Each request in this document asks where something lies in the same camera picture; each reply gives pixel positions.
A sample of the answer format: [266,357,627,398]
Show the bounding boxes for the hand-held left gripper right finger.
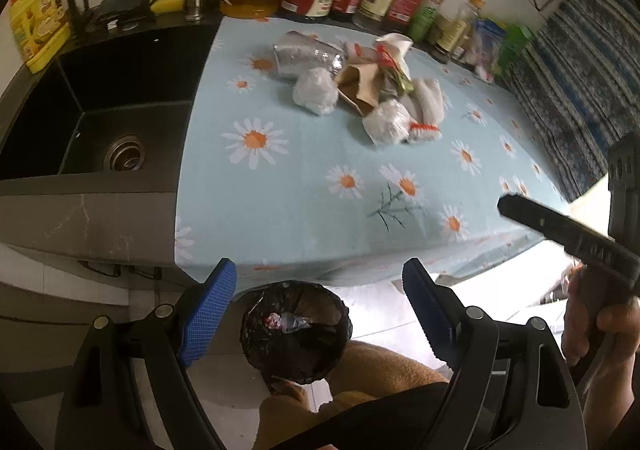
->
[401,257,587,450]

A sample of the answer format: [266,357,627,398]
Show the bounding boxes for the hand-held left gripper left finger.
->
[54,257,238,450]

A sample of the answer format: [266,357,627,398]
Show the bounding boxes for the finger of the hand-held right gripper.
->
[498,193,623,263]

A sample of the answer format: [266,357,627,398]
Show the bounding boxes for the trash bin with black bag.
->
[239,280,354,387]

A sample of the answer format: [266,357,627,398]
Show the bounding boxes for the white knit glove orange cuff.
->
[400,77,444,145]

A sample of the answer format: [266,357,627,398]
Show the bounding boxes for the brown paper bag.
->
[334,57,388,117]

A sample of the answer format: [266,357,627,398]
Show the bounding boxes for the person's right forearm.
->
[580,332,640,450]

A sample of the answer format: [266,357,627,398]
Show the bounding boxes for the person's right hand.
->
[561,270,640,367]

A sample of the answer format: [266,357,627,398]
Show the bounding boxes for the crumpled wrapper in bin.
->
[265,311,312,335]

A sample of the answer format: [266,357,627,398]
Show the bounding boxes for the blue patterned cloth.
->
[502,0,640,203]

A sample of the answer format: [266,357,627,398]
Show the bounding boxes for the daisy print blue tablecloth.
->
[172,15,571,288]

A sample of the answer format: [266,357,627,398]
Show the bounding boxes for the green plastic bag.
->
[495,22,535,77]

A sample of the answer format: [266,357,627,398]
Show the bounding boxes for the metal sink drain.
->
[102,134,147,172]

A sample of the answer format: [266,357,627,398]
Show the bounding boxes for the crumpled clear plastic wrap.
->
[362,100,412,149]
[292,67,339,117]

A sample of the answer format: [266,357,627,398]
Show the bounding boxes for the white blue plastic bag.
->
[462,19,507,81]

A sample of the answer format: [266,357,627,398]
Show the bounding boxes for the green wrapper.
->
[380,65,416,97]

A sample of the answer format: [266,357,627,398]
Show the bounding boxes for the small bottle gold cap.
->
[431,0,487,65]

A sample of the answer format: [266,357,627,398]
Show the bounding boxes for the white red paper wrapper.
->
[346,32,416,76]

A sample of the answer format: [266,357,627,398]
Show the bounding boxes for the black sink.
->
[0,22,223,181]

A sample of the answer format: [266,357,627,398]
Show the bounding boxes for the crumpled silver foil bag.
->
[271,30,347,81]

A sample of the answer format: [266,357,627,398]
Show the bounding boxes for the metal soap dispenser pump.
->
[184,0,233,23]

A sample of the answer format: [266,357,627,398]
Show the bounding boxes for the yellow sponge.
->
[149,0,190,15]

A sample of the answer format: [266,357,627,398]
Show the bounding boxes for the black kitchen gadget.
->
[95,0,162,24]

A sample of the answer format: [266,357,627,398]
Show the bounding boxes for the yellow detergent pouch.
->
[9,0,72,75]

